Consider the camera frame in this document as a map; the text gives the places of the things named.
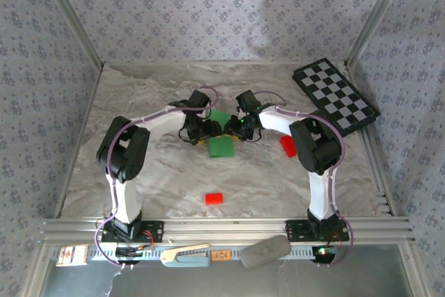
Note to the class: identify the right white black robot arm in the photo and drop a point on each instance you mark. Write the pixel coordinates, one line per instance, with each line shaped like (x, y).
(320, 199)

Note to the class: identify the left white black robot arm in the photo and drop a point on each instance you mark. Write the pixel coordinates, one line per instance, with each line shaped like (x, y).
(125, 199)

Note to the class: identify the red plastic block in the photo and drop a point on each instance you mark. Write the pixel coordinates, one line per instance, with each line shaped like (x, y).
(214, 199)
(288, 145)

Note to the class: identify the black grey checkerboard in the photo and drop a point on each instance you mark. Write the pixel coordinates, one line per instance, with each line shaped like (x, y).
(335, 97)

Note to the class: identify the beige wooden spatula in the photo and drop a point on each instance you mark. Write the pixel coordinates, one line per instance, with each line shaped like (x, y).
(187, 249)

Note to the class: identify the small orange tag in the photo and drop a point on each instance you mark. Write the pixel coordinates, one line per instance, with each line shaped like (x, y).
(221, 255)

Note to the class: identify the grey oblong stone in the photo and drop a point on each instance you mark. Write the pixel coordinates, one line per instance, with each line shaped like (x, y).
(266, 251)

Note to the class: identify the blue-grey plastic holder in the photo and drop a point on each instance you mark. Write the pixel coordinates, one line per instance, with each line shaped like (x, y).
(191, 261)

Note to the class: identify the black controller board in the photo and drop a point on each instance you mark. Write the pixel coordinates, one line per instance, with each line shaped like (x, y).
(128, 252)

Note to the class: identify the circuit board with LED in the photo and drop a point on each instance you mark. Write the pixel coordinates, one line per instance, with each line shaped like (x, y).
(323, 252)

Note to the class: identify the white red label card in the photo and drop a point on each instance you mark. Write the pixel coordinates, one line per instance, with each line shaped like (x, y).
(71, 255)

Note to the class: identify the long aluminium base rail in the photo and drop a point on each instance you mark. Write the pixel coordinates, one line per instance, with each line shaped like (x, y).
(226, 229)

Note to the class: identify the aluminium side rail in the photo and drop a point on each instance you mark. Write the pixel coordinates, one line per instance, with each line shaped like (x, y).
(377, 178)

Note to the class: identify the slanted aluminium frame post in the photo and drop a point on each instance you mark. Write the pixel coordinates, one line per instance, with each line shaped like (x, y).
(69, 18)
(379, 15)

